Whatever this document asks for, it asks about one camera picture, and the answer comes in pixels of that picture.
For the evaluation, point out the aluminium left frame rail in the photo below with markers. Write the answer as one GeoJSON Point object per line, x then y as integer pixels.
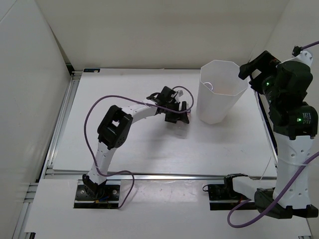
{"type": "Point", "coordinates": [65, 111]}

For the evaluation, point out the aluminium frame rail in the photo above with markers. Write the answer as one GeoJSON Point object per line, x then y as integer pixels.
{"type": "Point", "coordinates": [65, 111]}
{"type": "Point", "coordinates": [60, 174]}

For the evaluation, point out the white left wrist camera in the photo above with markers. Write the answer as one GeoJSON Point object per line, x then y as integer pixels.
{"type": "Point", "coordinates": [179, 93]}

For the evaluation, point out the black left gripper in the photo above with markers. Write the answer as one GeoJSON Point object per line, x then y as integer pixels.
{"type": "Point", "coordinates": [176, 116]}

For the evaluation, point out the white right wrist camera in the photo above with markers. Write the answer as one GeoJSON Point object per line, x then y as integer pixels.
{"type": "Point", "coordinates": [301, 55]}

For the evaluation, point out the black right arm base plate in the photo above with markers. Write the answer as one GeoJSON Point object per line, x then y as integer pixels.
{"type": "Point", "coordinates": [220, 199]}

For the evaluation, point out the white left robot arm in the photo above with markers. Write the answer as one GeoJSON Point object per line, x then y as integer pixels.
{"type": "Point", "coordinates": [114, 129]}

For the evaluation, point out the aluminium front frame rail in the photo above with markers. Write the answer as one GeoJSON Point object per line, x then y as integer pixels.
{"type": "Point", "coordinates": [60, 174]}

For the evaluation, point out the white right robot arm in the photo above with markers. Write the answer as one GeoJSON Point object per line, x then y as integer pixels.
{"type": "Point", "coordinates": [290, 196]}

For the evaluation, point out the clear bottle red-blue label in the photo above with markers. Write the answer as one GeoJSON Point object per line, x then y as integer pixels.
{"type": "Point", "coordinates": [182, 125]}

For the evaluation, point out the clear unlabelled plastic bottle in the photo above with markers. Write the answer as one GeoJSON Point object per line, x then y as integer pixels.
{"type": "Point", "coordinates": [208, 85]}

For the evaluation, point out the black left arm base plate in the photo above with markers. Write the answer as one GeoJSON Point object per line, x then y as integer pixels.
{"type": "Point", "coordinates": [108, 198]}

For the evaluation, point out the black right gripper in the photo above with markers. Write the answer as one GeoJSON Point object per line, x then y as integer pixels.
{"type": "Point", "coordinates": [264, 62]}

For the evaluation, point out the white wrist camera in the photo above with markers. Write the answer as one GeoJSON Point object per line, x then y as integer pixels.
{"type": "Point", "coordinates": [179, 93]}
{"type": "Point", "coordinates": [301, 55]}

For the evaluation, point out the white octagonal plastic bin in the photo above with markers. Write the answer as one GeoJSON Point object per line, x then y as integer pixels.
{"type": "Point", "coordinates": [213, 106]}

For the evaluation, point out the blue label sticker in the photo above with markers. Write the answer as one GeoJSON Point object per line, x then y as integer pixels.
{"type": "Point", "coordinates": [91, 70]}

